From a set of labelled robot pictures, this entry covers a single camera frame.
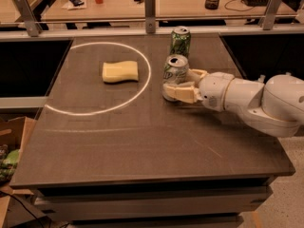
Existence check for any left metal rail bracket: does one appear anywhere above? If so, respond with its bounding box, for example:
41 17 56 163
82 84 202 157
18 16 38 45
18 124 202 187
13 0 42 37

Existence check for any metal rail bracket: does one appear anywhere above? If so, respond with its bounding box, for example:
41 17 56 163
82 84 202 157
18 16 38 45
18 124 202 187
144 0 156 33
13 0 42 37
258 0 282 30

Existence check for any black cable on desk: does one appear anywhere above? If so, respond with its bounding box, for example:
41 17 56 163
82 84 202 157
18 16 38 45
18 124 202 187
223 0 257 13

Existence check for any right metal rail bracket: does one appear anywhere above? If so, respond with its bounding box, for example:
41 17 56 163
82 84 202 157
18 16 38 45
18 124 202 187
258 0 282 30

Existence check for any middle metal rail bracket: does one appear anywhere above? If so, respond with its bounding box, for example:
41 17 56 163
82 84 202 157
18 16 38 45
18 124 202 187
144 0 156 33

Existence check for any white green 7up can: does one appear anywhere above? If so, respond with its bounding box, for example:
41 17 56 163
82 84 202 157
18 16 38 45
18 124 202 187
161 54 190 103

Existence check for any clear plastic bottle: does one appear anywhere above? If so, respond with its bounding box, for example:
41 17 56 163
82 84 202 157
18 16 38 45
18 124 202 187
257 74 266 83

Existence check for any yellow sponge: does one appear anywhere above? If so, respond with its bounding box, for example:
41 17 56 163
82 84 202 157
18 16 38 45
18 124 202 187
102 61 139 83

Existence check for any black mesh pen cup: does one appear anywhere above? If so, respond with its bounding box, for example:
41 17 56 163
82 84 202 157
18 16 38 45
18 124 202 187
205 0 220 10

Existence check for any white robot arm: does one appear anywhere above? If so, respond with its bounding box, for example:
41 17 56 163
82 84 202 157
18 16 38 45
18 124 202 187
163 69 304 138

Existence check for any dark green soda can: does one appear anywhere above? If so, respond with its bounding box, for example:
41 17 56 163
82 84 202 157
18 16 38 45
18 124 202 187
170 26 191 57

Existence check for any cardboard box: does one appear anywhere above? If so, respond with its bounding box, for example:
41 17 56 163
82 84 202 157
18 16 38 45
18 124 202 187
0 117 35 228

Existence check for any wooden background desk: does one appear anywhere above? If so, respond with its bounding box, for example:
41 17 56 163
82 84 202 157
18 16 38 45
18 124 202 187
43 0 265 22

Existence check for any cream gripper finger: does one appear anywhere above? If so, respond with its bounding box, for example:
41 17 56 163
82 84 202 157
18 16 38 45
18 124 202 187
186 68 208 86
163 82 202 104

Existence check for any green snack bag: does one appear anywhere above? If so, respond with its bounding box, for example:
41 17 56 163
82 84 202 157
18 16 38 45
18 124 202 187
0 144 19 184

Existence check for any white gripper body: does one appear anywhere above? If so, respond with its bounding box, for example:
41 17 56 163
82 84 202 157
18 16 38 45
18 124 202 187
199 72 235 112

